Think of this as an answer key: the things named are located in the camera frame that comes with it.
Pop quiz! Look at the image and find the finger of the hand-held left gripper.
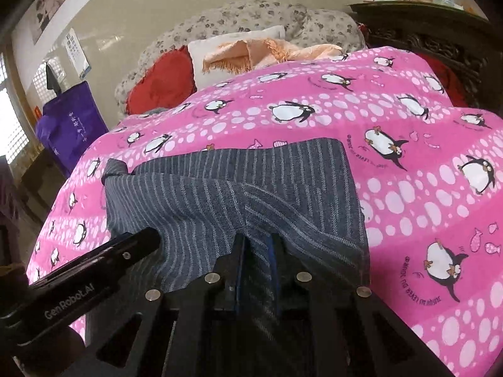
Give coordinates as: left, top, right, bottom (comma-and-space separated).
100, 227, 162, 271

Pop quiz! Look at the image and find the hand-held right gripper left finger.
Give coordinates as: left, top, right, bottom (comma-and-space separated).
84, 233, 252, 377

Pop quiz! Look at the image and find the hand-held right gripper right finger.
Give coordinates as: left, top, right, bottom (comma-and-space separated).
265, 232, 452, 377

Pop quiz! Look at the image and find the grey striped suit jacket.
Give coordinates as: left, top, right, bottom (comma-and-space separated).
102, 138, 372, 377

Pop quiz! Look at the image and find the dark wooden table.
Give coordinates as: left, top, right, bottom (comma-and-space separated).
18, 147, 69, 224

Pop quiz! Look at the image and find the purple tote bag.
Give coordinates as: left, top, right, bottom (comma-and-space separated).
36, 81, 109, 177

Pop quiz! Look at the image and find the pink penguin print blanket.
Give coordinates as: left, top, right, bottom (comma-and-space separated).
25, 46, 503, 377

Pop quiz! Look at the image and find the red heart-shaped cushion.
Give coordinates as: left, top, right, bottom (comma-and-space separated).
126, 46, 197, 116

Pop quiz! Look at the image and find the lattice window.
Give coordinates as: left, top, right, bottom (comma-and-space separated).
0, 53, 30, 166

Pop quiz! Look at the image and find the peach fringed scarf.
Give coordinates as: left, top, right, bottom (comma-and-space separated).
202, 38, 348, 75

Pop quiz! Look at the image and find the white pillow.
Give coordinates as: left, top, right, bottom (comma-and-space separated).
187, 25, 286, 89

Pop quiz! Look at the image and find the red cloth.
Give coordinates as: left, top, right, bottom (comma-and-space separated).
412, 51, 468, 107

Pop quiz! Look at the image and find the dark carved wooden headboard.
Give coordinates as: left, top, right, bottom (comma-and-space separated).
348, 2, 490, 107

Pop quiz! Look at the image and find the wall calendar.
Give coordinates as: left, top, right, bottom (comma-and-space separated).
63, 28, 92, 79

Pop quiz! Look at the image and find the wall poster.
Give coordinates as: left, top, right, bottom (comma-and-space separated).
33, 0, 68, 46

